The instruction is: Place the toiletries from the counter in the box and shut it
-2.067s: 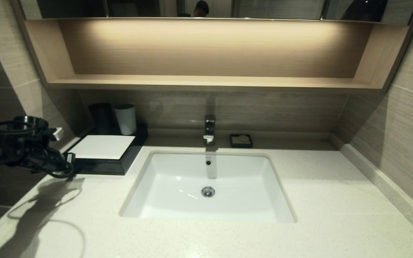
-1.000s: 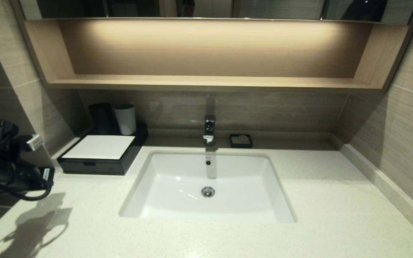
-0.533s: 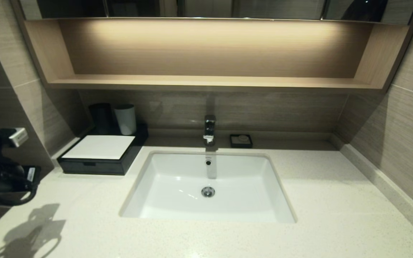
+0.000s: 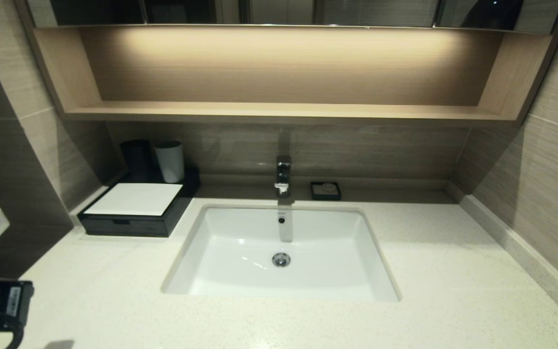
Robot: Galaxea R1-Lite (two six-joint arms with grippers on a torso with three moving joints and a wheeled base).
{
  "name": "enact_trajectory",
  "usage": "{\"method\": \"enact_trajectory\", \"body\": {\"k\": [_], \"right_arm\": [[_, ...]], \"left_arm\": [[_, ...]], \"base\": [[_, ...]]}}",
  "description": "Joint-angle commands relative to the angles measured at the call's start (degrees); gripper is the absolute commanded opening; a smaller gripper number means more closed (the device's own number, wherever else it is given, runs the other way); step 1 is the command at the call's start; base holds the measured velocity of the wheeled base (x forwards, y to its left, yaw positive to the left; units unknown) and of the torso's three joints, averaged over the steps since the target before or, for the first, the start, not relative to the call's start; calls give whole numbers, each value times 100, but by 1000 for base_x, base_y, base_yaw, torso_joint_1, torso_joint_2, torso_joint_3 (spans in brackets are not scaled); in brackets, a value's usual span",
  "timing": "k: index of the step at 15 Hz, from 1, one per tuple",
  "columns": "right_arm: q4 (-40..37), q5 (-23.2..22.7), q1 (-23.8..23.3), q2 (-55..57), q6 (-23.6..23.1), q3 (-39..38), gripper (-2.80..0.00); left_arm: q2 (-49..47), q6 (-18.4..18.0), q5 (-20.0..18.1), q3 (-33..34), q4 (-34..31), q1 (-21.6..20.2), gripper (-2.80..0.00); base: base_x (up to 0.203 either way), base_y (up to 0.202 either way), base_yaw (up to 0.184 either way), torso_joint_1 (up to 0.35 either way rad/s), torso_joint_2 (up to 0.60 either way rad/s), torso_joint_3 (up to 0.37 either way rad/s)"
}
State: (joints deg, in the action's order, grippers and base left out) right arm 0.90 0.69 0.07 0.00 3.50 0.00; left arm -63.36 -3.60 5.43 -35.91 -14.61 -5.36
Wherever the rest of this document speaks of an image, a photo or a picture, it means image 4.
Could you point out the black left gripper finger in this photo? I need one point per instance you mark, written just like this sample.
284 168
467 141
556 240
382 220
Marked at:
3 303

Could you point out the black cup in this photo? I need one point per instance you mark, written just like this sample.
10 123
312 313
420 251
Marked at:
137 160

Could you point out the black box with white top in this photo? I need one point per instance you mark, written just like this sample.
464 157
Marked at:
138 198

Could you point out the white cup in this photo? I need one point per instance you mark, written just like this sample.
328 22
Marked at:
170 162

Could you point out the white sink basin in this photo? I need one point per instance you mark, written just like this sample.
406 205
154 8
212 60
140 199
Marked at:
240 261

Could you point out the chrome sink drain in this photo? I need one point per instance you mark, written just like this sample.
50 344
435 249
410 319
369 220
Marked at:
281 260

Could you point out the chrome faucet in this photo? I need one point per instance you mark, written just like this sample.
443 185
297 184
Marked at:
283 174

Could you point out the black soap dish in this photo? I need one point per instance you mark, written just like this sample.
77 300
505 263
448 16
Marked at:
314 194

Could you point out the round beige soap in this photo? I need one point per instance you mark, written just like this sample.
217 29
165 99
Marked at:
328 187

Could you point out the mirror cabinet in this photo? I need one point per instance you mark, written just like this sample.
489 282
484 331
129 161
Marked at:
279 10

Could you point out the wooden wall shelf niche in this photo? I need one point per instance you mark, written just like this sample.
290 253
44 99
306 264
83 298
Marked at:
279 72

